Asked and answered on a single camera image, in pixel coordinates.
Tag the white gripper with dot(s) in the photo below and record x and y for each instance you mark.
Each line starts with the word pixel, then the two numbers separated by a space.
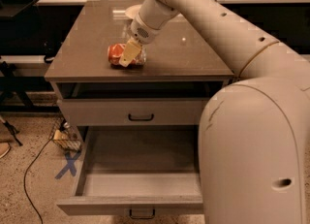
pixel 144 33

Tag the crushed orange soda can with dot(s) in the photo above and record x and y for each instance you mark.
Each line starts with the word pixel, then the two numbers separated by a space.
pixel 115 51

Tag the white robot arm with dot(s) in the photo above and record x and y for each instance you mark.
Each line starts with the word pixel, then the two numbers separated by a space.
pixel 253 133

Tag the grey drawer cabinet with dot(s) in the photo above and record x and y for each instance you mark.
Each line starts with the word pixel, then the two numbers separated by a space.
pixel 179 63

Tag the open grey middle drawer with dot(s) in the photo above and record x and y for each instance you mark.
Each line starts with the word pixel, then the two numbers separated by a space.
pixel 123 168

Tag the white paper bowl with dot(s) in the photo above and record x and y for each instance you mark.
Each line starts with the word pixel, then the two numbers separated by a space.
pixel 132 11

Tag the blue tape cross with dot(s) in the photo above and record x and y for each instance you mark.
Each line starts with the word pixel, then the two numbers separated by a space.
pixel 70 164

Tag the black top drawer handle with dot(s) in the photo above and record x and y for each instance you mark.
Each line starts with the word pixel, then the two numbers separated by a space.
pixel 138 118

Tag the black drawer handle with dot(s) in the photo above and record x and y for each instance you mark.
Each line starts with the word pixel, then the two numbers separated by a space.
pixel 142 213
pixel 138 118

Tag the black wire basket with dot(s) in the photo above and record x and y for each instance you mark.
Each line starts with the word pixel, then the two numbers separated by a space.
pixel 63 136

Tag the black middle drawer handle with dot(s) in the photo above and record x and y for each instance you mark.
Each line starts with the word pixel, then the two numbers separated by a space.
pixel 142 213

